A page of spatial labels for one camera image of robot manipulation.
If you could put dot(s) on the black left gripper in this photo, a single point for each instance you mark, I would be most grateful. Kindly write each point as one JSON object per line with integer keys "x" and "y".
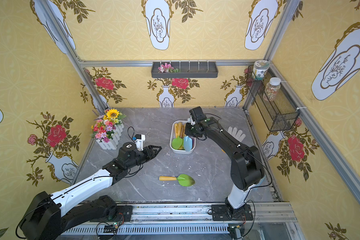
{"x": 147, "y": 153}

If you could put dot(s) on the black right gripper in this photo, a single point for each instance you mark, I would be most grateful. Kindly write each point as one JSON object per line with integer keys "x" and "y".
{"x": 190, "y": 130}

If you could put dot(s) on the light green trowel wooden handle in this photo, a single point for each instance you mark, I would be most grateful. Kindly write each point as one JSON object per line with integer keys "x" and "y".
{"x": 182, "y": 132}

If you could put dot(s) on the light blue shovel pale handle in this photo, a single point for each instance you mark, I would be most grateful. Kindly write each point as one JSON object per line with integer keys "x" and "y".
{"x": 188, "y": 143}

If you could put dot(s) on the yellow scoop with yellow handle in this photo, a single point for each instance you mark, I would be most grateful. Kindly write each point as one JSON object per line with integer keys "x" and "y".
{"x": 176, "y": 130}

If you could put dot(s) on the green shovel yellow handle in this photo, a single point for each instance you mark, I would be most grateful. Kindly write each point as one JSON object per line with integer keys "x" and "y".
{"x": 177, "y": 142}

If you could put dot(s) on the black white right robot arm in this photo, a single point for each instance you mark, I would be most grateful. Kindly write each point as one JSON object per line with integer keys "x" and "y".
{"x": 247, "y": 169}

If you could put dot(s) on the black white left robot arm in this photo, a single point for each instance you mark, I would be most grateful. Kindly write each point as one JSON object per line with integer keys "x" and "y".
{"x": 49, "y": 215}

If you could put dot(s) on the white plastic storage box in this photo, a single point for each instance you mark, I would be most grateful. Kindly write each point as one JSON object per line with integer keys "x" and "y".
{"x": 181, "y": 150}

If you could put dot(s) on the white knitted work glove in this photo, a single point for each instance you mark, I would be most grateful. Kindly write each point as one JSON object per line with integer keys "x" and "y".
{"x": 236, "y": 133}

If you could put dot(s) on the artificial flowers in white fence pot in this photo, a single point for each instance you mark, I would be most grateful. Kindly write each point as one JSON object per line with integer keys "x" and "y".
{"x": 108, "y": 129}

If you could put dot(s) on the small pink flowers on shelf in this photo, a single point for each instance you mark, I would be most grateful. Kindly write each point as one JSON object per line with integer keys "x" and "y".
{"x": 167, "y": 68}

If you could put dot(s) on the clear jar with white lid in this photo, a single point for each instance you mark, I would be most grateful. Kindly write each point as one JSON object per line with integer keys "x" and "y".
{"x": 272, "y": 88}

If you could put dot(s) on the jar with patterned label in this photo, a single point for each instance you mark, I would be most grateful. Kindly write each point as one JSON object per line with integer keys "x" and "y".
{"x": 260, "y": 69}

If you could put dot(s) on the dark grey wall shelf tray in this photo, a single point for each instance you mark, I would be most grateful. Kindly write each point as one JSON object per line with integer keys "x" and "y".
{"x": 188, "y": 69}

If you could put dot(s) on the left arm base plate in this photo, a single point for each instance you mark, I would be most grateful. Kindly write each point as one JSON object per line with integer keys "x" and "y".
{"x": 121, "y": 213}

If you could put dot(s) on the black wire mesh basket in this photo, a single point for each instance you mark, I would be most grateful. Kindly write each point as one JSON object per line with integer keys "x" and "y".
{"x": 279, "y": 112}

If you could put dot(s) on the left circuit board with wires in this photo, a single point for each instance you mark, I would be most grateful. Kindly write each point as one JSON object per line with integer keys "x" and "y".
{"x": 103, "y": 228}

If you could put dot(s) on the circuit board with wires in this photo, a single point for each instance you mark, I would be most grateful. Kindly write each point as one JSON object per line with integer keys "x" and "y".
{"x": 236, "y": 231}
{"x": 103, "y": 228}

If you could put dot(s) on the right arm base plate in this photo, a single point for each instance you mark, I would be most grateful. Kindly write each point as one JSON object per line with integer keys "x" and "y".
{"x": 227, "y": 213}

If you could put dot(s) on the right circuit board with wires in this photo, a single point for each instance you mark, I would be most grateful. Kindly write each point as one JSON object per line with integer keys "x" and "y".
{"x": 236, "y": 231}

